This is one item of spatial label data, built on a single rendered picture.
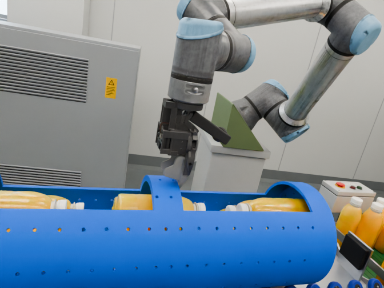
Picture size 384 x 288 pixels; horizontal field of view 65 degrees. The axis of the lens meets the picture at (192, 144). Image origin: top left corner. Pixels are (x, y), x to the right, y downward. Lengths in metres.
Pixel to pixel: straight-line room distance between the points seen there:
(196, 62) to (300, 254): 0.51
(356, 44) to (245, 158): 0.75
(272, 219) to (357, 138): 3.90
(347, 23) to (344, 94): 3.17
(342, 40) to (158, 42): 2.55
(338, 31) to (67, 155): 1.96
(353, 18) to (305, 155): 3.27
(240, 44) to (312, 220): 0.46
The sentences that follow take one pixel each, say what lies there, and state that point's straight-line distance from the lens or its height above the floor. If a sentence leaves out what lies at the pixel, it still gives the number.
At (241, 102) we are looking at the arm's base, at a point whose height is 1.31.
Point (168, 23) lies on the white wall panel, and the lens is 3.48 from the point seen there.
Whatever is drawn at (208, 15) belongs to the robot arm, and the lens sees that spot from 0.76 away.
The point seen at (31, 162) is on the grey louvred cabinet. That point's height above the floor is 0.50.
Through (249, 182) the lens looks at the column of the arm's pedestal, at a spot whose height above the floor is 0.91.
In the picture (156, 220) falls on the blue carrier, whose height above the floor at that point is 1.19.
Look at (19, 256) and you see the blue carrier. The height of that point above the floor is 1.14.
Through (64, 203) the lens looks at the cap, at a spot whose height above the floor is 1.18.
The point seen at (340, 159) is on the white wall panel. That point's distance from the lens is 4.60.
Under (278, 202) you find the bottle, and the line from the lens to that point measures 0.85.
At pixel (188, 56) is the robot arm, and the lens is 0.61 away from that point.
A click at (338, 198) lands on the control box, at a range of 1.37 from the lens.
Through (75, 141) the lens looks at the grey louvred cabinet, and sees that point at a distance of 2.40.
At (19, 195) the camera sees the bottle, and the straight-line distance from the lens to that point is 0.72.
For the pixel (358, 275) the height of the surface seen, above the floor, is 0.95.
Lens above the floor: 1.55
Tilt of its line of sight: 18 degrees down
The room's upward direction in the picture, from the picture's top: 11 degrees clockwise
